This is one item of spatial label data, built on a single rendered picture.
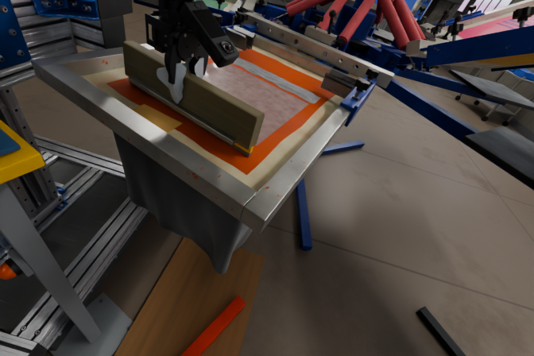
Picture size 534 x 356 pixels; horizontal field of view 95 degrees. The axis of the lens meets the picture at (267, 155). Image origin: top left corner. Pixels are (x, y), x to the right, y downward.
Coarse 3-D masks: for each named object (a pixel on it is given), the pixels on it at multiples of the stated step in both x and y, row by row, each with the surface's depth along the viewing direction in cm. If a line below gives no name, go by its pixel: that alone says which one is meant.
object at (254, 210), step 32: (32, 64) 51; (64, 64) 52; (96, 64) 58; (320, 64) 96; (64, 96) 50; (96, 96) 46; (128, 128) 42; (320, 128) 58; (160, 160) 42; (192, 160) 40; (288, 160) 46; (224, 192) 37; (256, 192) 38; (288, 192) 41; (256, 224) 36
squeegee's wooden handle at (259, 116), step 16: (128, 48) 52; (144, 48) 52; (128, 64) 55; (144, 64) 52; (160, 64) 49; (144, 80) 54; (160, 80) 51; (192, 80) 47; (192, 96) 49; (208, 96) 46; (224, 96) 45; (208, 112) 48; (224, 112) 46; (240, 112) 44; (256, 112) 44; (224, 128) 48; (240, 128) 46; (256, 128) 45; (240, 144) 48
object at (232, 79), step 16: (208, 64) 78; (256, 64) 89; (272, 64) 93; (128, 80) 60; (208, 80) 70; (224, 80) 73; (240, 80) 76; (256, 80) 78; (128, 96) 55; (144, 96) 57; (176, 112) 55
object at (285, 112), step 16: (288, 80) 85; (304, 80) 89; (240, 96) 68; (256, 96) 70; (272, 96) 73; (288, 96) 76; (320, 96) 82; (272, 112) 66; (288, 112) 68; (304, 112) 70; (176, 128) 51; (192, 128) 52; (272, 128) 60; (288, 128) 62; (208, 144) 50; (224, 144) 51; (256, 144) 53; (272, 144) 55; (224, 160) 47; (240, 160) 48; (256, 160) 50
